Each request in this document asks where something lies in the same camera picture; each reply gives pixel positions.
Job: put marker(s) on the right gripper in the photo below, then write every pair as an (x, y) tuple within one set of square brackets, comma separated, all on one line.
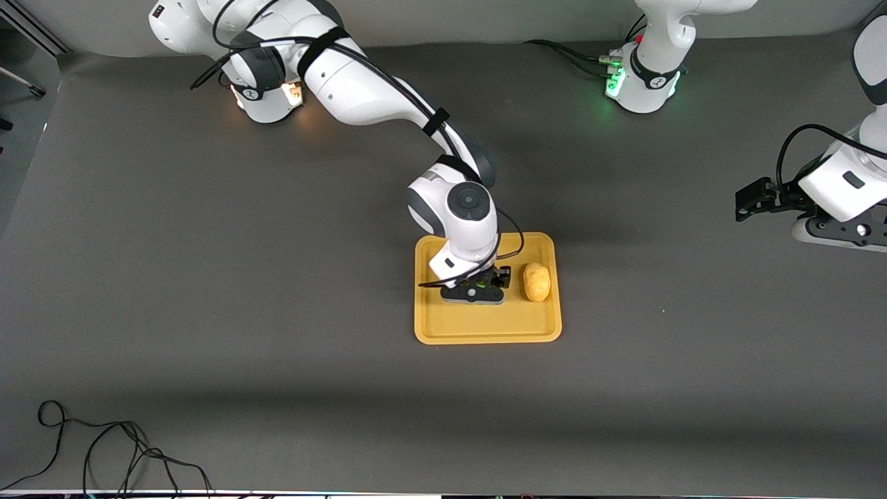
[(493, 278)]

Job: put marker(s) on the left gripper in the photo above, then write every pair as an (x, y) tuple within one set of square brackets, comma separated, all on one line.
[(784, 195)]

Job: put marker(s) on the yellow potato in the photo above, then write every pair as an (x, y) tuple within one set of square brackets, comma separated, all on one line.
[(536, 283)]

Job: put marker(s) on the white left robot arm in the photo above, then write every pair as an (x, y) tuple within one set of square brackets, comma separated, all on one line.
[(651, 76)]

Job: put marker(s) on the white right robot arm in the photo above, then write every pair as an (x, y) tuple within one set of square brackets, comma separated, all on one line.
[(360, 83)]

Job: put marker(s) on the orange plastic tray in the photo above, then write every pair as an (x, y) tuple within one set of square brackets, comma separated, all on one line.
[(485, 322)]

